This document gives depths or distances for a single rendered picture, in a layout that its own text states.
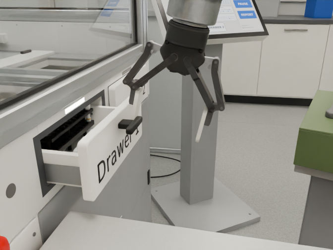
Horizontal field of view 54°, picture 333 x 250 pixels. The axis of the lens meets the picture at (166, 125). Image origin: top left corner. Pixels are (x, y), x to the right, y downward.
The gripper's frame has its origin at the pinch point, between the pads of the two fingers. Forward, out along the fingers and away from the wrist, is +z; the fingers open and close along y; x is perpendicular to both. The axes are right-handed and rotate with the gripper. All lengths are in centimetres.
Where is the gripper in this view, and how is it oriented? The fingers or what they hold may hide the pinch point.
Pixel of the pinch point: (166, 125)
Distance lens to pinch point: 65.7
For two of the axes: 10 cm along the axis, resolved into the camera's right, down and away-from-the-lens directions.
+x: -2.2, 3.7, -9.0
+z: -2.0, 8.9, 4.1
